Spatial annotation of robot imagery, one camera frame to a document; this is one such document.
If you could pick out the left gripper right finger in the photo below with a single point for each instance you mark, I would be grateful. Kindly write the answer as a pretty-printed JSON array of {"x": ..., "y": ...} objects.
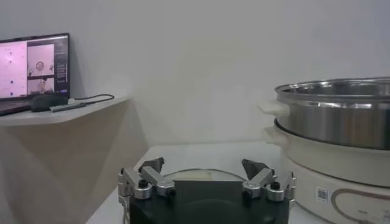
[{"x": 259, "y": 179}]

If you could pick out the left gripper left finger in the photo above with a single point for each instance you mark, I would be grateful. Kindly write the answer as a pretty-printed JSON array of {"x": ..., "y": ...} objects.
[{"x": 155, "y": 178}]

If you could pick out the round glass pot lid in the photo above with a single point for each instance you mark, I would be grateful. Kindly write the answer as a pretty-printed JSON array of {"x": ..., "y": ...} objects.
[{"x": 207, "y": 175}]

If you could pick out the perforated steel steamer basket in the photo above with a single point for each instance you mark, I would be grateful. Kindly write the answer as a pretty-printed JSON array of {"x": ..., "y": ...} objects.
[{"x": 335, "y": 121}]

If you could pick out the cream electric cooker base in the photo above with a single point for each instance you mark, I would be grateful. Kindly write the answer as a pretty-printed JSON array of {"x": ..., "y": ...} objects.
[{"x": 335, "y": 170}]

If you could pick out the grey usb hub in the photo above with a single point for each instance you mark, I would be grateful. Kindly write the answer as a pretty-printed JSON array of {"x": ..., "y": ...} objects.
[{"x": 67, "y": 106}]

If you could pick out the black computer mouse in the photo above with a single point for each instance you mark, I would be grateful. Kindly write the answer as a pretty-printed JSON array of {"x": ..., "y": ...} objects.
[{"x": 45, "y": 103}]

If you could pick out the white side table with laptop and mouse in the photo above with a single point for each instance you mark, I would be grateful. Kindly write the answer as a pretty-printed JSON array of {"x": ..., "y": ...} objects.
[{"x": 30, "y": 120}]

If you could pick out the open black laptop pink screen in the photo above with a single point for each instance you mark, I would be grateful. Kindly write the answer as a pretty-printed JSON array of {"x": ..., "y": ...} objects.
[{"x": 39, "y": 67}]

